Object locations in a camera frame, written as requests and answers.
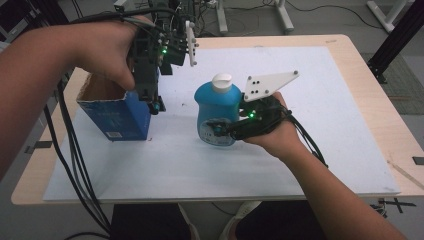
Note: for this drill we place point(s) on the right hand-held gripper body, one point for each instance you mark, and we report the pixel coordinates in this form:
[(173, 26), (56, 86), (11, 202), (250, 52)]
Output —
[(263, 110)]

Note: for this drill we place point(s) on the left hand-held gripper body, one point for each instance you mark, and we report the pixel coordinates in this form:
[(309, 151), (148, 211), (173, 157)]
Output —
[(156, 50)]

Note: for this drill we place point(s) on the blue bottle with white cap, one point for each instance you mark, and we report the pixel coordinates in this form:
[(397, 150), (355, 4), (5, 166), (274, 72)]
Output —
[(216, 106)]

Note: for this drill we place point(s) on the blue carton box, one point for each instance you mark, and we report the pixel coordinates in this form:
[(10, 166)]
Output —
[(116, 116)]

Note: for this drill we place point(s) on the person's right hand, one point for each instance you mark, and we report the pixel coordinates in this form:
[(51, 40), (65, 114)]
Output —
[(283, 143)]

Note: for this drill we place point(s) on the person's left hand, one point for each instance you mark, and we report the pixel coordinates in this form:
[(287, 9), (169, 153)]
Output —
[(103, 50)]

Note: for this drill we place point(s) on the white board mat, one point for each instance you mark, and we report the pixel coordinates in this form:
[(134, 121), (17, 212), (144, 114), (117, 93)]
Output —
[(233, 166)]

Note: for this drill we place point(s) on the white shoe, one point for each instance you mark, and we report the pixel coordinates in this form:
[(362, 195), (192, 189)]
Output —
[(241, 216)]

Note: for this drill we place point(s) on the person's right leg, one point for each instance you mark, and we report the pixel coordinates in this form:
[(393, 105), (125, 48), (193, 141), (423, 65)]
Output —
[(280, 221)]

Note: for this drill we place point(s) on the person's leg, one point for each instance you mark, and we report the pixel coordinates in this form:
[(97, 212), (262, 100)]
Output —
[(280, 221), (150, 222)]

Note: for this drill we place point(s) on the person's left leg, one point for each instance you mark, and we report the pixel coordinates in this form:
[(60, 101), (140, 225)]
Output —
[(150, 222)]

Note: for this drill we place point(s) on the grey floor mat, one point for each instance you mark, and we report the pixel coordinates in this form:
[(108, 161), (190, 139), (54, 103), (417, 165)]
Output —
[(405, 90)]

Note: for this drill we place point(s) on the large white metal stand foot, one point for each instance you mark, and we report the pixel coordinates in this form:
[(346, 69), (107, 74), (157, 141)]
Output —
[(386, 15)]

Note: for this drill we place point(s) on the black aluminium frame post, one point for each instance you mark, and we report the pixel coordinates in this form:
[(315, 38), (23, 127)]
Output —
[(396, 40)]

